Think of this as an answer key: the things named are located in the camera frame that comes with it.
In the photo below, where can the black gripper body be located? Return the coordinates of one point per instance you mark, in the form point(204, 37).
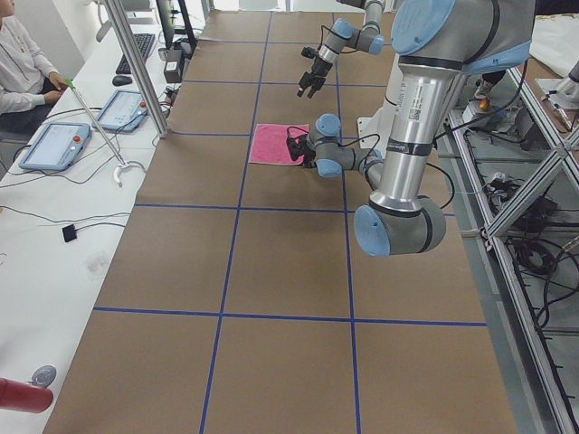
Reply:
point(308, 156)
point(320, 67)

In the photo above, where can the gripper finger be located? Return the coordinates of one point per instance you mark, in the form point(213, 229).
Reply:
point(304, 84)
point(316, 84)

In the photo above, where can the pink towel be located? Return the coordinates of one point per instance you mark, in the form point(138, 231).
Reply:
point(269, 145)

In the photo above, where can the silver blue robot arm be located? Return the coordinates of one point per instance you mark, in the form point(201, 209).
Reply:
point(438, 43)
point(343, 35)

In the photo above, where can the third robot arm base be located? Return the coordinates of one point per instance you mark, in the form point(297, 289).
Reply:
point(561, 95)

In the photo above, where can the black box with label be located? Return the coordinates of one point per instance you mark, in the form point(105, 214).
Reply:
point(174, 66)

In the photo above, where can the black monitor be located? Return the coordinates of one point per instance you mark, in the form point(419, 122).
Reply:
point(167, 13)

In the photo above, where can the far blue teach pendant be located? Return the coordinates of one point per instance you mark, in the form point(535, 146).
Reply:
point(124, 112)

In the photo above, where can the blue teach pendant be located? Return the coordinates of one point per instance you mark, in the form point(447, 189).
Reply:
point(57, 146)
point(124, 112)

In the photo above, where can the long reacher grabber stick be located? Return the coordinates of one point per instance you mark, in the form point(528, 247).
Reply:
point(123, 165)

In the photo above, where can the black computer mouse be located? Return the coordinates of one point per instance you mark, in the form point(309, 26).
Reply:
point(121, 80)

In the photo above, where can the near blue teach pendant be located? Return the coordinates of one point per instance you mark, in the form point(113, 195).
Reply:
point(57, 146)

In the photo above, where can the small black square pad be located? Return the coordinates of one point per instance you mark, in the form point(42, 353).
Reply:
point(69, 233)

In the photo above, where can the seated person in white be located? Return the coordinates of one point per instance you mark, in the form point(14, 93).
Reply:
point(30, 84)

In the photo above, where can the round silver lid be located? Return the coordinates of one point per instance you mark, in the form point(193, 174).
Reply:
point(44, 376)

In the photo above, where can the red bottle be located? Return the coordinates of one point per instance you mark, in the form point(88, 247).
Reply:
point(24, 397)

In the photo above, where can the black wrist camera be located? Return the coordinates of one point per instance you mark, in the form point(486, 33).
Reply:
point(295, 148)
point(309, 52)

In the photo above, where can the aluminium frame post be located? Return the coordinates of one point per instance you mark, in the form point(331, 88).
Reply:
point(129, 47)

